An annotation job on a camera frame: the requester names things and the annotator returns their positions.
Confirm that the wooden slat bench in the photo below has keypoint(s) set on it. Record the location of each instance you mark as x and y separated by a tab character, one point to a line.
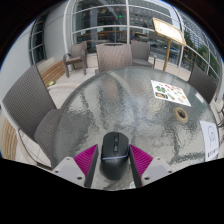
53	73
8	138

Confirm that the laminated picture menu sheet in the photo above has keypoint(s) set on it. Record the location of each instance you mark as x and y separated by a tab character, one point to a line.
170	93

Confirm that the white mouse pad, circle print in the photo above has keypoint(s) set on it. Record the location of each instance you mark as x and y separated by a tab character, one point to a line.
210	140

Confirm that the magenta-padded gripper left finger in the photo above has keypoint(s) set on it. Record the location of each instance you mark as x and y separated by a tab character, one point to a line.
68	168

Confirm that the grey wicker chair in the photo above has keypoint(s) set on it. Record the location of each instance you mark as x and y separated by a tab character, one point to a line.
113	56
26	103
201	83

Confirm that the black computer mouse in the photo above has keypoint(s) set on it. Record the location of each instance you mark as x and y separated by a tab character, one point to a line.
114	153

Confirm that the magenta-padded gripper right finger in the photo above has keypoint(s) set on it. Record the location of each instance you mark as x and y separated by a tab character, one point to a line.
156	168

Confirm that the grey wicker armchair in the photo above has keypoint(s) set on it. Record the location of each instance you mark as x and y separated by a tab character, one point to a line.
140	51
76	53

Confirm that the gold menu lectern stand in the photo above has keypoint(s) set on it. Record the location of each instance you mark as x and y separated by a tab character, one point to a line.
168	31

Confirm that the brown tape roll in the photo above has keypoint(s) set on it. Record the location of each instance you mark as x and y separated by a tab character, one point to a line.
176	115

